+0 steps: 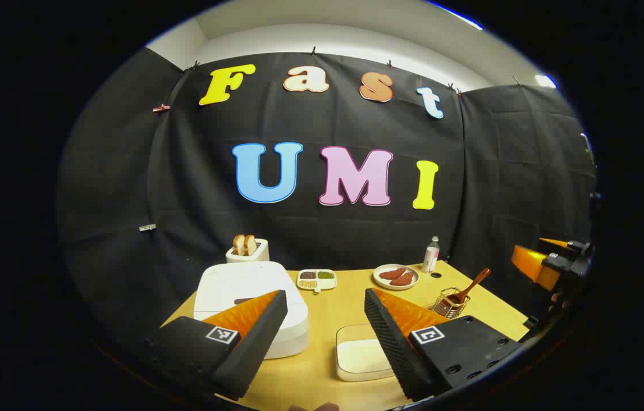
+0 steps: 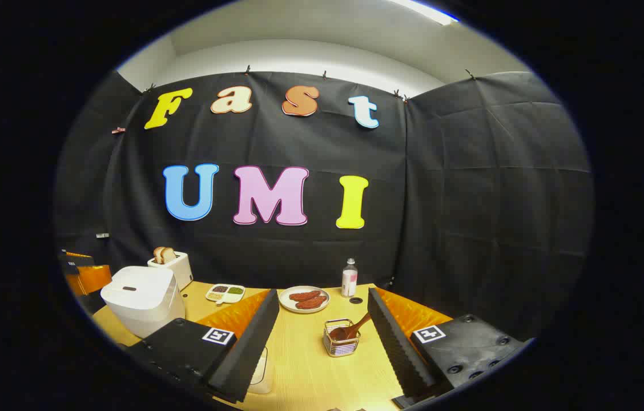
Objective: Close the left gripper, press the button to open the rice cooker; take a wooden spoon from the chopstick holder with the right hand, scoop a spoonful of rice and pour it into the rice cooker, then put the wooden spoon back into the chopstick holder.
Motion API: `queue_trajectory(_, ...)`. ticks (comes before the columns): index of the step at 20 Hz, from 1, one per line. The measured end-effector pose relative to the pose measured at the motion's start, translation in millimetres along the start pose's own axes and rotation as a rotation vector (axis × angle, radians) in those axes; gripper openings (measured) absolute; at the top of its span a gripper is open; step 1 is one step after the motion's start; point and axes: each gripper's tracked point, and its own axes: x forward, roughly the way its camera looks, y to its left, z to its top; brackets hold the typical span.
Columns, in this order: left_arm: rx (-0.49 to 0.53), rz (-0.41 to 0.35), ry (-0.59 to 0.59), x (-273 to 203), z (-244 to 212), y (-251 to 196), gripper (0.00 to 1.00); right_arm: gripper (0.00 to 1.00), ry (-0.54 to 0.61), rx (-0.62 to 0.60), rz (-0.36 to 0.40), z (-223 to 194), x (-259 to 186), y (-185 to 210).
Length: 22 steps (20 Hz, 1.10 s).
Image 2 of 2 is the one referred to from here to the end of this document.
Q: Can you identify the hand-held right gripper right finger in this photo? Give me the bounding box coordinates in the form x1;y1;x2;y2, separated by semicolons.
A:
367;287;535;409

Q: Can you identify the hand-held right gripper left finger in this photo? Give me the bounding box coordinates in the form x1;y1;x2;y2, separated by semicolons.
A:
127;288;280;404

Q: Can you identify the clear rice container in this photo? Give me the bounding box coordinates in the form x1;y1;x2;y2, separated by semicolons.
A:
248;345;273;394

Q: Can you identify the white rice cooker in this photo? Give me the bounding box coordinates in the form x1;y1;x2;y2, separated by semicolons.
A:
100;266;186;339

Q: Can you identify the wire chopstick holder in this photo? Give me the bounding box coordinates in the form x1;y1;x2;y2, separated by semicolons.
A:
323;319;361;358

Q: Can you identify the brown wooden spoon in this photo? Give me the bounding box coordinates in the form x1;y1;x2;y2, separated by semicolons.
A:
329;312;373;342

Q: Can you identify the white round plate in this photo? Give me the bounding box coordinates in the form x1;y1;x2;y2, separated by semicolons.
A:
278;285;331;314

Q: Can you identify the white divided condiment dish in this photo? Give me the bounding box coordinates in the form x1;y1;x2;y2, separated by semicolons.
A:
205;284;246;304

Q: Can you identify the small pink label bottle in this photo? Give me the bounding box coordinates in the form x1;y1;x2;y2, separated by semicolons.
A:
341;258;359;298

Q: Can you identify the white toaster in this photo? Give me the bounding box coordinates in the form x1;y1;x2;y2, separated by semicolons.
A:
147;252;194;291

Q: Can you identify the black backdrop cloth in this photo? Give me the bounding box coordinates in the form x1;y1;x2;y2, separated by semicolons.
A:
54;70;595;343

